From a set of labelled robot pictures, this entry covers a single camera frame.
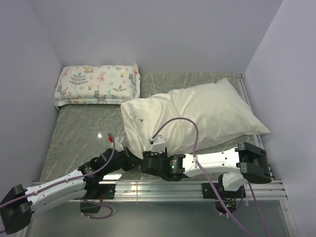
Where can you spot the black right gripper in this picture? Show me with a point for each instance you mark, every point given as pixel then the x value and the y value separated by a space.
pixel 150 154

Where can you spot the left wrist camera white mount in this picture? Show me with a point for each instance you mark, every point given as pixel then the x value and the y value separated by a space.
pixel 116 143

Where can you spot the cream satin pillowcase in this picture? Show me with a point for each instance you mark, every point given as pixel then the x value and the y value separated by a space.
pixel 207 115

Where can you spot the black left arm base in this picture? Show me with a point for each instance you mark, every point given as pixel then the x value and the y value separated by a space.
pixel 102 193

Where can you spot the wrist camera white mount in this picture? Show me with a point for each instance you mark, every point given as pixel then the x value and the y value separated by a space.
pixel 157 144
pixel 116 143

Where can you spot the aluminium mounting rail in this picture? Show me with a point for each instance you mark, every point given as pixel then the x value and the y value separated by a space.
pixel 185 190

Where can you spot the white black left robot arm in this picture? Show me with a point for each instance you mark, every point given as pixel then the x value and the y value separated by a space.
pixel 20 204

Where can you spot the animal print patterned pillow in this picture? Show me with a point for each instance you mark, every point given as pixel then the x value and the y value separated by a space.
pixel 109 84

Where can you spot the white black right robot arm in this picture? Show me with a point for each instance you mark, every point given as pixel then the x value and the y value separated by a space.
pixel 237 166

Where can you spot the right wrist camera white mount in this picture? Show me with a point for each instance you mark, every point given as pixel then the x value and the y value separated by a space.
pixel 157 144

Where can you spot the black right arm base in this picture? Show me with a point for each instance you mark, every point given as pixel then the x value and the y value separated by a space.
pixel 231 199

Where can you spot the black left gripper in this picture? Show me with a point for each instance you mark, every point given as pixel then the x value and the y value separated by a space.
pixel 132 159

